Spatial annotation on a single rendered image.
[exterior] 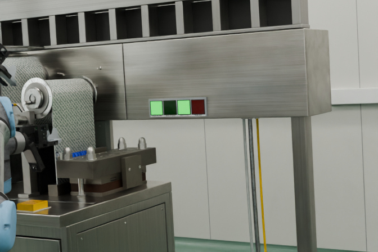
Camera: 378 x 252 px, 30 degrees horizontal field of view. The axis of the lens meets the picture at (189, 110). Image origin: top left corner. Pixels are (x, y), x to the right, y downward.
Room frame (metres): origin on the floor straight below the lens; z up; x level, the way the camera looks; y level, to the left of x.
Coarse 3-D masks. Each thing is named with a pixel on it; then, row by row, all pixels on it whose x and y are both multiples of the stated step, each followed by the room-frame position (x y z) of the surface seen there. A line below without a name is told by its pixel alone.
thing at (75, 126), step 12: (84, 108) 2.67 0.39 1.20; (60, 120) 2.54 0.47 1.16; (72, 120) 2.60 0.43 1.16; (84, 120) 2.66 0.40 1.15; (60, 132) 2.54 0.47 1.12; (72, 132) 2.60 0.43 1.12; (84, 132) 2.66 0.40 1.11; (60, 144) 2.54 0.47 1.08; (72, 144) 2.59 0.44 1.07; (84, 144) 2.66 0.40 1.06
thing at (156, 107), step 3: (153, 102) 2.67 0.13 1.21; (156, 102) 2.66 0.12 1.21; (159, 102) 2.66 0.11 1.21; (153, 105) 2.67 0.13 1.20; (156, 105) 2.66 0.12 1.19; (159, 105) 2.66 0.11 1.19; (153, 108) 2.67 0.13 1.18; (156, 108) 2.66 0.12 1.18; (159, 108) 2.66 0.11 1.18; (153, 111) 2.67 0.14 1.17; (156, 111) 2.66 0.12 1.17; (159, 111) 2.66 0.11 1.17; (162, 111) 2.65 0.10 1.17; (153, 114) 2.67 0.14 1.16; (156, 114) 2.66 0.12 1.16; (159, 114) 2.66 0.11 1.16; (162, 114) 2.65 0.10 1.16
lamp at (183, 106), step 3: (180, 102) 2.61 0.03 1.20; (183, 102) 2.60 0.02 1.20; (186, 102) 2.60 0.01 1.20; (189, 102) 2.59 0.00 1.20; (180, 105) 2.61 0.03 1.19; (183, 105) 2.60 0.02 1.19; (186, 105) 2.60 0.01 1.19; (189, 105) 2.59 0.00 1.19; (180, 108) 2.61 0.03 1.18; (183, 108) 2.60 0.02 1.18; (186, 108) 2.60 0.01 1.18; (189, 108) 2.59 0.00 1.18; (180, 111) 2.61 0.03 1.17; (183, 111) 2.60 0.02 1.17; (186, 111) 2.60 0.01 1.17; (189, 111) 2.59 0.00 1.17
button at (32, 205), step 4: (32, 200) 2.28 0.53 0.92; (36, 200) 2.28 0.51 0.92; (40, 200) 2.27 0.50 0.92; (44, 200) 2.27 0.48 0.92; (20, 204) 2.23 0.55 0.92; (24, 204) 2.23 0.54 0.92; (28, 204) 2.22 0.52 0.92; (32, 204) 2.21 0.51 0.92; (36, 204) 2.22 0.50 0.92; (40, 204) 2.24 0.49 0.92; (44, 204) 2.25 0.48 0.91; (20, 208) 2.23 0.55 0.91; (24, 208) 2.22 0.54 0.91; (28, 208) 2.22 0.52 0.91; (32, 208) 2.21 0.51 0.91; (36, 208) 2.22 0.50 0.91; (40, 208) 2.24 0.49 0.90
